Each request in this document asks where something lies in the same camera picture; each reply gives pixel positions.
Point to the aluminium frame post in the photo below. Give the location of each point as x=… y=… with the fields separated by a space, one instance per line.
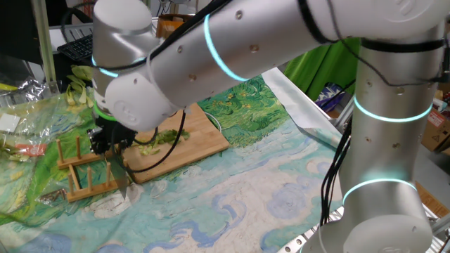
x=439 y=225
x=44 y=42
x=346 y=112

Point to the small bag of screws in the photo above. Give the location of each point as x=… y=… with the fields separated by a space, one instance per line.
x=52 y=196

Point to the wooden peg rack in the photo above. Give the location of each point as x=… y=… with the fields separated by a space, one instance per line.
x=82 y=160

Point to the black office chair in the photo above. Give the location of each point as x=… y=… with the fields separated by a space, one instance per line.
x=56 y=8

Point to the chopped pakchoi piece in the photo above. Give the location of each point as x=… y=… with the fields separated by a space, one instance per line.
x=160 y=139
x=172 y=136
x=154 y=152
x=144 y=152

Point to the green fabric curtain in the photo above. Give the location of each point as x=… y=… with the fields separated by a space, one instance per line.
x=323 y=66

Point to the black computer keyboard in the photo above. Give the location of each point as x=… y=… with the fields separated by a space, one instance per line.
x=79 y=47

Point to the red printed label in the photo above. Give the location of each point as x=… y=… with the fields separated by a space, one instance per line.
x=31 y=150

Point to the blue patterned bag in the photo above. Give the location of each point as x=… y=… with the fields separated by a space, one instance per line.
x=328 y=96

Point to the bamboo cutting board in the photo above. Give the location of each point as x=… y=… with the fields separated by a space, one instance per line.
x=200 y=144

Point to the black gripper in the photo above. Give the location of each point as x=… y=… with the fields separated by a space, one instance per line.
x=117 y=131

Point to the black monitor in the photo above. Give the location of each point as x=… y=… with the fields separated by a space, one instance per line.
x=17 y=31

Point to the cardboard box orange tape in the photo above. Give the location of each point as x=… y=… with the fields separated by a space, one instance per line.
x=168 y=24

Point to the dark green vegetable bunch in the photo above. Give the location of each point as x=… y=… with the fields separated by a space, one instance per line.
x=7 y=151

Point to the white paper label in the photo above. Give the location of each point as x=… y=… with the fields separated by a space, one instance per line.
x=8 y=123

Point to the painted landscape tablecloth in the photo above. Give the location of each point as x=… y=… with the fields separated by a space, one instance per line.
x=246 y=182

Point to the clear plastic bag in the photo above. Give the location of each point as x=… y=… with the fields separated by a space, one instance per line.
x=31 y=116

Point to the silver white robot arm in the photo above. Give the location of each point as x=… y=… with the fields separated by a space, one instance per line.
x=246 y=45

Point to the cardboard box red label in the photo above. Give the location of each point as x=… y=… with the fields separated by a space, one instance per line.
x=437 y=133

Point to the steel cleaver knife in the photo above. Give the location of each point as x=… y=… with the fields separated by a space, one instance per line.
x=119 y=172

